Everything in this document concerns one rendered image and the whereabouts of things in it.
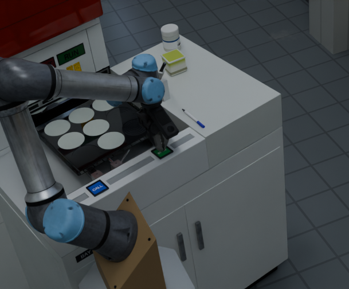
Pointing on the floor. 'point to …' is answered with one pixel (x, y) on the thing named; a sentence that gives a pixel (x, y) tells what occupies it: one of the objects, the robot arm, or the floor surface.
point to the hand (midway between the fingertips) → (163, 149)
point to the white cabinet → (188, 225)
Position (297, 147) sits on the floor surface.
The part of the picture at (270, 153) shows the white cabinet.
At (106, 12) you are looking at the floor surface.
